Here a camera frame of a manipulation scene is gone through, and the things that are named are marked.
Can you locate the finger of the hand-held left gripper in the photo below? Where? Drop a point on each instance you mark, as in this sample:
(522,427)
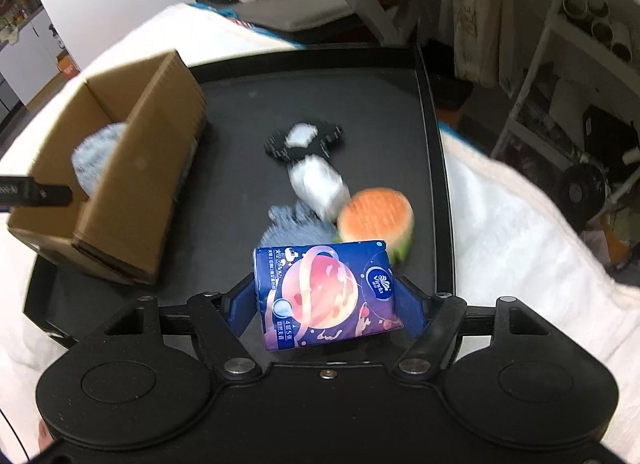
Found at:
(35,194)

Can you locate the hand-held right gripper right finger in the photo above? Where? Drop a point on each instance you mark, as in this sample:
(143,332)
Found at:
(412,311)

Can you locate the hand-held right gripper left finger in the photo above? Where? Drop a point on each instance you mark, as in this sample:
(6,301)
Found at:
(241,306)

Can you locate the grey fluffy plush toy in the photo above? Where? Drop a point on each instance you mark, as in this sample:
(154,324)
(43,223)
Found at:
(97,154)

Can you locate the blue tissue pack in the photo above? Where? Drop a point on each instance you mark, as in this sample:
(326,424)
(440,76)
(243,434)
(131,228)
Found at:
(325,294)

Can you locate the grey fuzzy sock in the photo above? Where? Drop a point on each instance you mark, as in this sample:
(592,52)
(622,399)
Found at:
(295,229)

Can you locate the burger plush toy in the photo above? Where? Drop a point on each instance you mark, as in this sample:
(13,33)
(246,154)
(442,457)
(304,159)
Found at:
(375,214)

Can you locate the brown cardboard box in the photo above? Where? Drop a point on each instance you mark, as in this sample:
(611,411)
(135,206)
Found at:
(150,169)

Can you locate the white plastic bag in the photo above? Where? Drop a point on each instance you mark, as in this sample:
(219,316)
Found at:
(315,179)
(480,19)

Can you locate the black tray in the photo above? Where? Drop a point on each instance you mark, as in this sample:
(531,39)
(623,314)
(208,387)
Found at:
(240,99)

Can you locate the black fan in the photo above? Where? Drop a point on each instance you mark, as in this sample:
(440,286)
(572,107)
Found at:
(582,189)

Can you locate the white shelf rack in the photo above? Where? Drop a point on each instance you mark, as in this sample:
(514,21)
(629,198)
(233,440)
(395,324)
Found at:
(542,44)

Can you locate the grey bench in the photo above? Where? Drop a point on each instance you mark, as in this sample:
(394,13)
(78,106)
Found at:
(310,9)

